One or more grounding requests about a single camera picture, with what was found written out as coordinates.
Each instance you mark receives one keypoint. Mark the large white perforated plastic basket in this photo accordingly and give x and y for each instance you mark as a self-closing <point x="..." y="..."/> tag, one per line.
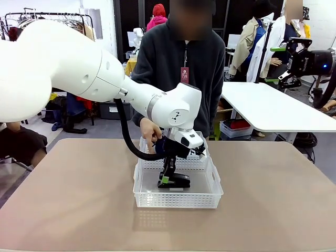
<point x="178" y="198"/>

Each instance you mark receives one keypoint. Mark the black clothes rack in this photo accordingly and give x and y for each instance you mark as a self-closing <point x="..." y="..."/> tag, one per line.
<point x="65" y="15"/>

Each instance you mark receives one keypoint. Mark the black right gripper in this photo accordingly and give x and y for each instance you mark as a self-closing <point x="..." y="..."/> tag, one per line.
<point x="312" y="64"/>

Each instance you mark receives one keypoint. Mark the person in pink hoodie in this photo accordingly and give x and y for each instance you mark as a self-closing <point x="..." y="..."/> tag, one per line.
<point x="156" y="19"/>

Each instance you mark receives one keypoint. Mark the yellow hanging garment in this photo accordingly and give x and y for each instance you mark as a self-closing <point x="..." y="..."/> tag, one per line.
<point x="307" y="31"/>

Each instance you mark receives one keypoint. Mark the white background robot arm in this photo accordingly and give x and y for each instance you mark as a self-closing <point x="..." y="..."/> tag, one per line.
<point x="137" y="36"/>

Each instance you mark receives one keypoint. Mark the lime green stool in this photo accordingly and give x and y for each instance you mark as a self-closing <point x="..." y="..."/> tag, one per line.
<point x="215" y="132"/>

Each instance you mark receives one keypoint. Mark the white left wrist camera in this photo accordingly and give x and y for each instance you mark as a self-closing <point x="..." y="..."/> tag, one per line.
<point x="195" y="141"/>

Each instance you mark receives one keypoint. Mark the grey storage bin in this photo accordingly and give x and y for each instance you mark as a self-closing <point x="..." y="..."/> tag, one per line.
<point x="113" y="111"/>

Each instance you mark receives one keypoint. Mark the mannequin in white coat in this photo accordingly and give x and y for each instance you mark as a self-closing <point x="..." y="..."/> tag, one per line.
<point x="278" y="34"/>

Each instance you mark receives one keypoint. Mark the person in dark fleece jacket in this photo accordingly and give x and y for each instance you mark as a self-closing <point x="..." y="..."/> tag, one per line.
<point x="162" y="65"/>

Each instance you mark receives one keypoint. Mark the black stapler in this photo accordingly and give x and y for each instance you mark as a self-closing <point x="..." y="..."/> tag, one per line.
<point x="181" y="181"/>

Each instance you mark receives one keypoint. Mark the brown cardboard box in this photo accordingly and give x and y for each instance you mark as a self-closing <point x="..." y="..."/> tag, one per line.
<point x="225" y="115"/>

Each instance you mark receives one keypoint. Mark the seated person in dark trousers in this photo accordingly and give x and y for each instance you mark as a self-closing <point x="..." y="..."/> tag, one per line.
<point x="18" y="147"/>

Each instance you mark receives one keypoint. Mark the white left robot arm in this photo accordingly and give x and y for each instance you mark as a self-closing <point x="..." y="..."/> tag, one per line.
<point x="65" y="65"/>

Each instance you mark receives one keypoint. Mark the mannequin in beige coat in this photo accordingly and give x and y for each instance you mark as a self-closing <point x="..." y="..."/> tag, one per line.
<point x="244" y="50"/>

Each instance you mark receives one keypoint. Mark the black stand pole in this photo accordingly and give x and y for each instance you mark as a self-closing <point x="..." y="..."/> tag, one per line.
<point x="265" y="47"/>

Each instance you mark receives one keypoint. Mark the person's right hand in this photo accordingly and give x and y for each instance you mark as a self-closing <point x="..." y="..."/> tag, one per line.
<point x="149" y="130"/>

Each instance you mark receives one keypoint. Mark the navy CAMPUS pencil case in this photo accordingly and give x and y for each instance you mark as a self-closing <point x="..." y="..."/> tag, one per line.
<point x="160" y="147"/>

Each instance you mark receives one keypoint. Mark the small white perforated plastic basket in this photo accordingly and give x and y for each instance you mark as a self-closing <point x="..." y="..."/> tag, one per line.
<point x="147" y="164"/>

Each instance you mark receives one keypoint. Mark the clear storage box red contents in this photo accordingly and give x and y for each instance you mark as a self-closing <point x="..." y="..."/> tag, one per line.
<point x="235" y="130"/>

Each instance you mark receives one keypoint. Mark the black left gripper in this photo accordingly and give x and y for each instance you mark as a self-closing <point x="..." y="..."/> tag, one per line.
<point x="174" y="151"/>

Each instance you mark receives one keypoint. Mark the white background table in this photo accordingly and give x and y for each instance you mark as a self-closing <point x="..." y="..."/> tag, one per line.
<point x="267" y="110"/>

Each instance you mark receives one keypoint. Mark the beige hanging garment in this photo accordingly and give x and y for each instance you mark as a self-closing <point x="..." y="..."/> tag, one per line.
<point x="89" y="32"/>

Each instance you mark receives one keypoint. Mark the black cloth pile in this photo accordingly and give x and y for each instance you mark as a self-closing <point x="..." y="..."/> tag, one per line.
<point x="73" y="127"/>

